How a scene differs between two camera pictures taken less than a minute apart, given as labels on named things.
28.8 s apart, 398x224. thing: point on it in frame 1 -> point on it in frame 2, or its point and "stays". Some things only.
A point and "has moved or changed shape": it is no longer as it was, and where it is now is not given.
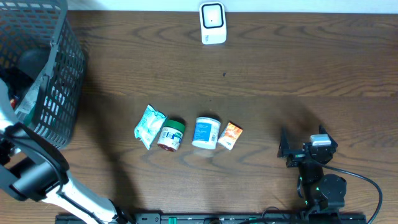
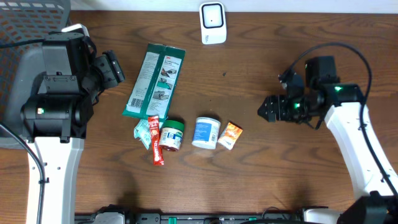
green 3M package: [28, 102] has moved or changed shape
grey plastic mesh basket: [42, 68] stays
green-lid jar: [171, 135] stays
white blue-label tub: [206, 133] stays
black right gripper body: [295, 160] -> [288, 109]
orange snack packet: [230, 135] stays
